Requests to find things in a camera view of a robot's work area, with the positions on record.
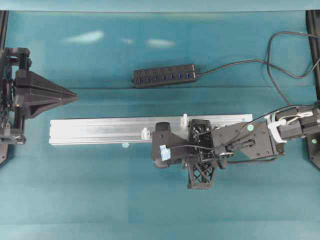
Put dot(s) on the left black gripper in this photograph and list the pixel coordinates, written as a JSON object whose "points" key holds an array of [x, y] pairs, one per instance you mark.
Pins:
{"points": [[25, 79]]}

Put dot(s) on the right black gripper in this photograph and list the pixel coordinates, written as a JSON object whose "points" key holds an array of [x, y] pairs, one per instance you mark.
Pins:
{"points": [[203, 163]]}

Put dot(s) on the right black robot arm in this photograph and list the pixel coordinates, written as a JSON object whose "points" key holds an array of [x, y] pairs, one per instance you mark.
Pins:
{"points": [[258, 141]]}

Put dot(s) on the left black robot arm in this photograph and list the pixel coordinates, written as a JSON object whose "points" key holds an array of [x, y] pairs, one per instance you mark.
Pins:
{"points": [[24, 95]]}

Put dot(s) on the black USB hub strip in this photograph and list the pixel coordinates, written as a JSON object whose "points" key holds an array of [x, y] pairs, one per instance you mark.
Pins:
{"points": [[164, 76]]}

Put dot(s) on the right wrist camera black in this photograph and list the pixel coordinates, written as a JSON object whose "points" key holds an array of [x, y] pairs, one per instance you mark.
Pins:
{"points": [[170, 149]]}

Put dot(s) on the clear ring clip middle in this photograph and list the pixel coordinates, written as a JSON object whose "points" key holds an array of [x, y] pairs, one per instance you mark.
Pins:
{"points": [[184, 120]]}

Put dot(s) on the clear ring clip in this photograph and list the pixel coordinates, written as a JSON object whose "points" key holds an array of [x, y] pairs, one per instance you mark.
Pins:
{"points": [[145, 133], [184, 120]]}

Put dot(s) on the aluminium extrusion rail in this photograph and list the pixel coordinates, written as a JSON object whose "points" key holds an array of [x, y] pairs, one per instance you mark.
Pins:
{"points": [[127, 129]]}

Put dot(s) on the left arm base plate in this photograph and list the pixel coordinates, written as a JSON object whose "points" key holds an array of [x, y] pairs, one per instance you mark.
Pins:
{"points": [[4, 152]]}

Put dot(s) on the clear ring clip left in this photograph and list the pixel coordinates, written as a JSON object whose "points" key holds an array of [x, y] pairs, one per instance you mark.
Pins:
{"points": [[145, 133]]}

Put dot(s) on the black frame post left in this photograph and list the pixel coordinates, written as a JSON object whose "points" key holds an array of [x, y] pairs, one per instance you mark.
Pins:
{"points": [[4, 17]]}

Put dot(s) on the black frame post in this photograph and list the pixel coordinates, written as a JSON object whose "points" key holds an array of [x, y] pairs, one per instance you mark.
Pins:
{"points": [[313, 28], [4, 17]]}

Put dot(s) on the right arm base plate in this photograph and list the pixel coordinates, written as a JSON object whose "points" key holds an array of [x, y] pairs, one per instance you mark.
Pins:
{"points": [[313, 146]]}

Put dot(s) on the black frame post right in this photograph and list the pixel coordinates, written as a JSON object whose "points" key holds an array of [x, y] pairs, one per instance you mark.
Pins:
{"points": [[313, 28]]}

